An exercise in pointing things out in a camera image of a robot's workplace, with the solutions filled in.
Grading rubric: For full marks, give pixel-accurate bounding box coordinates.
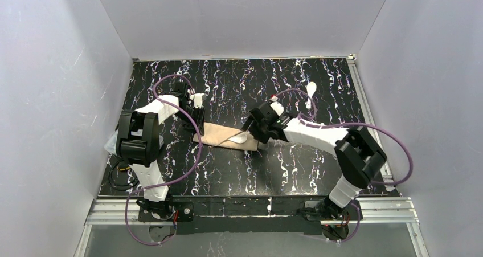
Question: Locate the white spoon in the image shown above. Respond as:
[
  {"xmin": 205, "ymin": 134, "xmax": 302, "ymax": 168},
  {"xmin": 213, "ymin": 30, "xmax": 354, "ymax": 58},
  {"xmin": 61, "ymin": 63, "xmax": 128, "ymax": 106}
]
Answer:
[
  {"xmin": 305, "ymin": 81, "xmax": 317, "ymax": 109},
  {"xmin": 218, "ymin": 132, "xmax": 248, "ymax": 146}
]

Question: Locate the beige cloth napkin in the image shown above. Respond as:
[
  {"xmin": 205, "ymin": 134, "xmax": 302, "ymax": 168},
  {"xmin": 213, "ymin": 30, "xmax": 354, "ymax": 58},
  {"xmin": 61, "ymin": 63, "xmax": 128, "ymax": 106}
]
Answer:
[{"xmin": 201, "ymin": 123, "xmax": 259, "ymax": 151}]

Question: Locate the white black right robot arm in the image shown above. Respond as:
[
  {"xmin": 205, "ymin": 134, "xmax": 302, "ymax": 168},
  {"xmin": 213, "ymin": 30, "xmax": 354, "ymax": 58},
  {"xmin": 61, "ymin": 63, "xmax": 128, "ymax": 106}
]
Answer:
[{"xmin": 242, "ymin": 101, "xmax": 387, "ymax": 209}]

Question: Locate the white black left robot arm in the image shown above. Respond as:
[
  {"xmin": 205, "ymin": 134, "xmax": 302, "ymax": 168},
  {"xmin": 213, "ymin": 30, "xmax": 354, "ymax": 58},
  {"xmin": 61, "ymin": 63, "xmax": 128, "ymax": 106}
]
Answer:
[{"xmin": 115, "ymin": 80, "xmax": 259, "ymax": 203}]

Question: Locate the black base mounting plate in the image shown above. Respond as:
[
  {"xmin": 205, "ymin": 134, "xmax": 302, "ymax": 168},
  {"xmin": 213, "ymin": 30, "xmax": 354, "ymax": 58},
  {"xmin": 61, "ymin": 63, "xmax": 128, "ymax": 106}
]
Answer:
[{"xmin": 137, "ymin": 197, "xmax": 364, "ymax": 236}]

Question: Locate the clear plastic box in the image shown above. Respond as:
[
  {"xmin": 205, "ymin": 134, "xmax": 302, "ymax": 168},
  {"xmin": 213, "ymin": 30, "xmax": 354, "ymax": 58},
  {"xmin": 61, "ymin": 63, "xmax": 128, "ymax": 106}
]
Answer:
[{"xmin": 104, "ymin": 130, "xmax": 164, "ymax": 156}]

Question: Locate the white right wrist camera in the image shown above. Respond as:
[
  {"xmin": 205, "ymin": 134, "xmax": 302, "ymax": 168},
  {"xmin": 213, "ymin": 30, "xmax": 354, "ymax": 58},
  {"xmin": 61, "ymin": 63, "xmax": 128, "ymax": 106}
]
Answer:
[{"xmin": 269, "ymin": 95, "xmax": 285, "ymax": 116}]

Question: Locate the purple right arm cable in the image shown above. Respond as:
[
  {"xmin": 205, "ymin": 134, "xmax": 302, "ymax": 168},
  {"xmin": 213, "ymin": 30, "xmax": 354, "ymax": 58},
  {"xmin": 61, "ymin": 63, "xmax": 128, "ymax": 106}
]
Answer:
[{"xmin": 271, "ymin": 88, "xmax": 414, "ymax": 244}]

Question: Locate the aluminium front frame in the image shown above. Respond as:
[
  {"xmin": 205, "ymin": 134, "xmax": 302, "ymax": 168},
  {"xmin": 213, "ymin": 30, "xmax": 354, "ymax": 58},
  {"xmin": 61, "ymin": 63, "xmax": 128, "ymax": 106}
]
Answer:
[{"xmin": 75, "ymin": 195, "xmax": 428, "ymax": 256}]

